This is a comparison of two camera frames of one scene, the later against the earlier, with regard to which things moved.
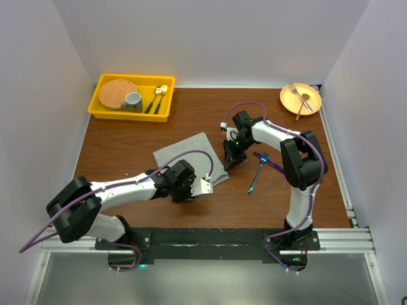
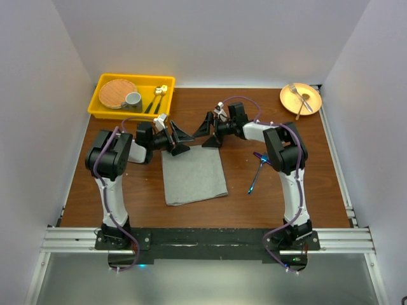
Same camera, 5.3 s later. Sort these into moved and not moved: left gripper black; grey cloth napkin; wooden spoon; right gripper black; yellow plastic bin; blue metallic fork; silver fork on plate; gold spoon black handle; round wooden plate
Moved: left gripper black; right gripper black; grey cloth napkin
Not moved: silver fork on plate; yellow plastic bin; gold spoon black handle; round wooden plate; wooden spoon; blue metallic fork
